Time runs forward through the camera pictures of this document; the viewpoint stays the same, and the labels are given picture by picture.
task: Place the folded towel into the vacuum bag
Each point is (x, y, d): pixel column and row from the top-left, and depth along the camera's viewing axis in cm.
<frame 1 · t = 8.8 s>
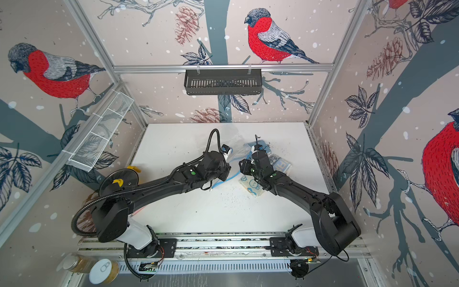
left hand: (231, 162, 82), fingers closed
right hand: (243, 160, 88), fingers open
cream towel blue bunny print: (254, 187, 91), point 2 cm above the table

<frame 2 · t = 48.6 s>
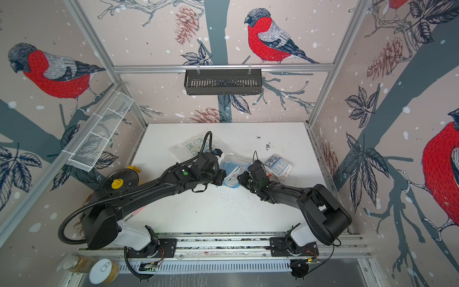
left hand: (229, 173, 79), fingers closed
right hand: (237, 175, 90), fingers closed
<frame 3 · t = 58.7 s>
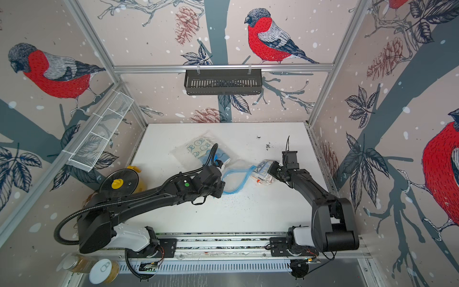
left hand: (226, 183, 79), fingers closed
right hand: (269, 166, 92), fingers closed
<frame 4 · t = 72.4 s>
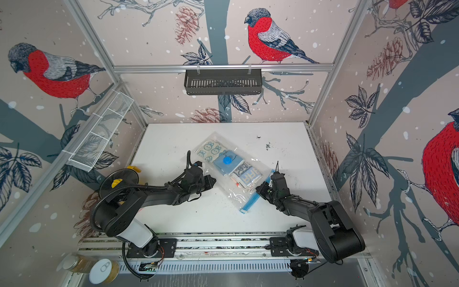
left hand: (219, 177, 90), fingers closed
right hand: (256, 186, 91), fingers closed
clear vacuum bag blue zipper: (240, 198, 87), point 3 cm above the table
grey patterned folded towel: (246, 175, 95), point 3 cm above the table
